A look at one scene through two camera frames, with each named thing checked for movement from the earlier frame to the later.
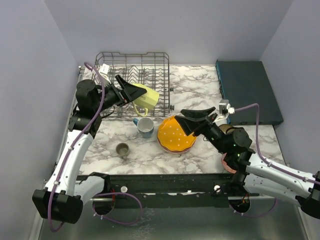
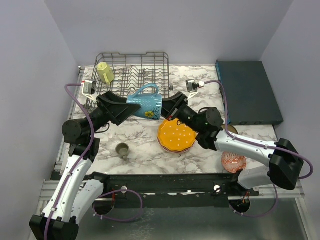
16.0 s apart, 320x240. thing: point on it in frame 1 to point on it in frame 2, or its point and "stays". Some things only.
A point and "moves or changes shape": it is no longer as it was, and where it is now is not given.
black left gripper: [130, 92] to [120, 111]
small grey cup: [122, 149] stays
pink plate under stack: [181, 151] stays
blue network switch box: [244, 83] stays
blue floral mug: [145, 126] to [151, 105]
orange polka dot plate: [171, 135] stays
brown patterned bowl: [227, 128] stays
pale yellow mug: [147, 101] moves or changes shape
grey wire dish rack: [151, 70] stays
